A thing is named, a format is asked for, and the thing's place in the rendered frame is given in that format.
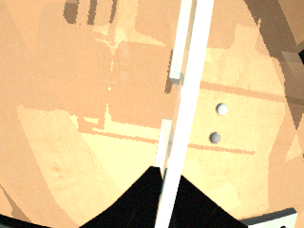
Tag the black rectangular block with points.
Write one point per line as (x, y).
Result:
(301, 54)

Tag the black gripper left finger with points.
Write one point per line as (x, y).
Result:
(136, 208)

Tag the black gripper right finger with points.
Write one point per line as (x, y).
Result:
(192, 209)

